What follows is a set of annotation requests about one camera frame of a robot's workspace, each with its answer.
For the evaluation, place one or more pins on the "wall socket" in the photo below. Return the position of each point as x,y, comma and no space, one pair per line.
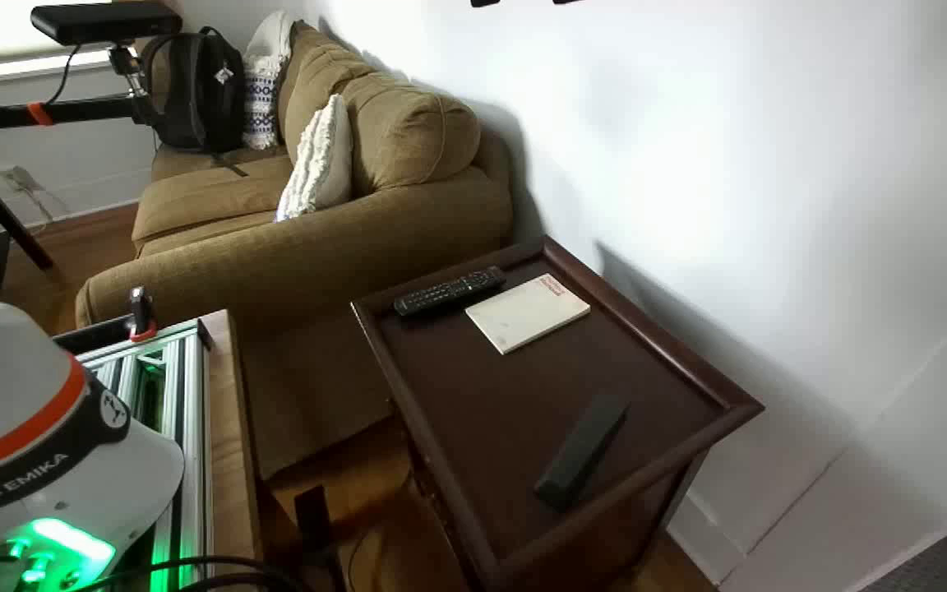
20,178

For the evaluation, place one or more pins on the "plain black remote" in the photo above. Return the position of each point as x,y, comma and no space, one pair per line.
582,450

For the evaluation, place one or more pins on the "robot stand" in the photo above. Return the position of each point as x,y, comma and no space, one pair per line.
194,460

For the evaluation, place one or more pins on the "black and red clamp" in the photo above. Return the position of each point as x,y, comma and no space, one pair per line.
141,314

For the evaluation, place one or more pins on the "white patterned pillow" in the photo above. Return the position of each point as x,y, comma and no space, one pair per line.
261,99

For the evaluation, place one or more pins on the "black remote with buttons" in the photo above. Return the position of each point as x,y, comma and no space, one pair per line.
449,291

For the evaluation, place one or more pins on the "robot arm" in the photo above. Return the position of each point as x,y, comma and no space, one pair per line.
38,444

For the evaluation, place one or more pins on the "white textured pillow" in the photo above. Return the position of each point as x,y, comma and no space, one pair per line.
321,160

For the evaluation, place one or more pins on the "brown sofa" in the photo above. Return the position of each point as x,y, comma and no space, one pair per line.
317,247

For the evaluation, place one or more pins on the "camera on mount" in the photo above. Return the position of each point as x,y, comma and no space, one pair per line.
103,22

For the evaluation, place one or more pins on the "black backpack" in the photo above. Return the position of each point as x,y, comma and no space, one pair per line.
202,90

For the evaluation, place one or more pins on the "white booklet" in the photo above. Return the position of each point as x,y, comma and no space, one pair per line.
527,313

